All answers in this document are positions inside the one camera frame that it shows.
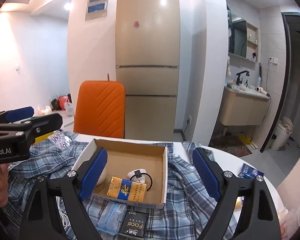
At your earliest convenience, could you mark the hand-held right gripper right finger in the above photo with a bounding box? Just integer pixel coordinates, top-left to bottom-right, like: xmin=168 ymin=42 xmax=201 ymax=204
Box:
xmin=192 ymin=147 xmax=282 ymax=240

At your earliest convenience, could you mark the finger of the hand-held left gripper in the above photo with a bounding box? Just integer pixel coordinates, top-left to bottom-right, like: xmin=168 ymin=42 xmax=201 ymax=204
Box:
xmin=0 ymin=113 xmax=63 ymax=144
xmin=0 ymin=106 xmax=35 ymax=125

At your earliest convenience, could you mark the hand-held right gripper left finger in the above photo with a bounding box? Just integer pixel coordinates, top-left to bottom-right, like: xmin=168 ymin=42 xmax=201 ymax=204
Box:
xmin=19 ymin=147 xmax=108 ymax=240

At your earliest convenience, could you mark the gold and blue packet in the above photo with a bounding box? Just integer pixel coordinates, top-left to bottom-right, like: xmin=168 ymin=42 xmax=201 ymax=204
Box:
xmin=107 ymin=176 xmax=147 ymax=202

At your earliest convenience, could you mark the shallow cardboard box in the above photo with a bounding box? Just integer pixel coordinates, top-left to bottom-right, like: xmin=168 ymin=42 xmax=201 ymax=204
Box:
xmin=72 ymin=138 xmax=168 ymax=209

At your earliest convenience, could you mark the blue tissue packet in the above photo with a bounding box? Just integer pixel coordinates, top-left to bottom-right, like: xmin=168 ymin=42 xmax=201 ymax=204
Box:
xmin=96 ymin=202 xmax=128 ymax=235

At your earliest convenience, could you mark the white cable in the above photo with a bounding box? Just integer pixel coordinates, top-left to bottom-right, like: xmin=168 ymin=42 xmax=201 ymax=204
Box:
xmin=57 ymin=204 xmax=71 ymax=232

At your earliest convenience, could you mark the black hair tie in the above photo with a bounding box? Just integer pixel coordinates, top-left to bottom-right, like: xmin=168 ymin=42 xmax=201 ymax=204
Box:
xmin=132 ymin=171 xmax=153 ymax=190

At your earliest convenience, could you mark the black packet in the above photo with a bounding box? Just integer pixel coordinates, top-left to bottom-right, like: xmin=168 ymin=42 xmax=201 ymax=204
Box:
xmin=119 ymin=209 xmax=150 ymax=238

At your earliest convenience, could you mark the shiny blister sheet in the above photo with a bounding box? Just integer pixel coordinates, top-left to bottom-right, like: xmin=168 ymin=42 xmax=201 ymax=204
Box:
xmin=46 ymin=131 xmax=72 ymax=150

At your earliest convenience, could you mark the red bag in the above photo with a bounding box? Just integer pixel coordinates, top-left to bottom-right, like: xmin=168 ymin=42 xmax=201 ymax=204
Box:
xmin=57 ymin=94 xmax=70 ymax=110

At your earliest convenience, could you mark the blue plaid shirt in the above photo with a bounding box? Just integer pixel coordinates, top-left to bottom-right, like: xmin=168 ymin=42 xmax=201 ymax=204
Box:
xmin=5 ymin=130 xmax=243 ymax=240

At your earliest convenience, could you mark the patterned bath mat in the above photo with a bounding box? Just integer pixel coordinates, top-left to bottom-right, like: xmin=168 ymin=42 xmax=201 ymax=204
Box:
xmin=210 ymin=134 xmax=253 ymax=157

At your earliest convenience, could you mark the dark blue small box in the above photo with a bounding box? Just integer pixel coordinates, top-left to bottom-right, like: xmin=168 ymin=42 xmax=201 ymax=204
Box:
xmin=239 ymin=163 xmax=264 ymax=180

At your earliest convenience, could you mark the orange padded chair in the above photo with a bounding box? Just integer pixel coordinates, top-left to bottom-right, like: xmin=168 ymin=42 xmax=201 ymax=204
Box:
xmin=74 ymin=80 xmax=126 ymax=138

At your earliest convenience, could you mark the beige vanity cabinet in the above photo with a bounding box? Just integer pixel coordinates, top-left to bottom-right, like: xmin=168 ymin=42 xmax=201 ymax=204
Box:
xmin=219 ymin=85 xmax=270 ymax=127

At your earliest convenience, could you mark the white trash can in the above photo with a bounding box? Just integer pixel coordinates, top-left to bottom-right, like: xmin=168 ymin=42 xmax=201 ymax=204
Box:
xmin=272 ymin=117 xmax=294 ymax=150

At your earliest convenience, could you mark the white hair dryer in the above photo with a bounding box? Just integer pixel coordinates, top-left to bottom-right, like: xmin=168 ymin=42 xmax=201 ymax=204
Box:
xmin=255 ymin=86 xmax=270 ymax=97

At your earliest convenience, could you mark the black faucet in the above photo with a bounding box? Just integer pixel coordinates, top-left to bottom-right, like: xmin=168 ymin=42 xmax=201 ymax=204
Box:
xmin=236 ymin=70 xmax=250 ymax=85

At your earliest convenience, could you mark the beige three-door fridge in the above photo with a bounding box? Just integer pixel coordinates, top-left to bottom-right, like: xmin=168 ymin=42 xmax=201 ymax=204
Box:
xmin=115 ymin=0 xmax=181 ymax=140

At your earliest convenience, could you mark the bathroom mirror cabinet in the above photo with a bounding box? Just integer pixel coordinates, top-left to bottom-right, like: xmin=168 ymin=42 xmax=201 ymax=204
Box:
xmin=227 ymin=19 xmax=260 ymax=67

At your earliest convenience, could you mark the green hanging cloth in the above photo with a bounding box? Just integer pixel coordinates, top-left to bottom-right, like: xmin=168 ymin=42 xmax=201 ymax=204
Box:
xmin=227 ymin=6 xmax=233 ymax=52

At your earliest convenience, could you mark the grey wall panel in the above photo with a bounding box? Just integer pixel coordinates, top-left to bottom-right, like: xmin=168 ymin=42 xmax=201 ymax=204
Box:
xmin=85 ymin=0 xmax=110 ymax=21

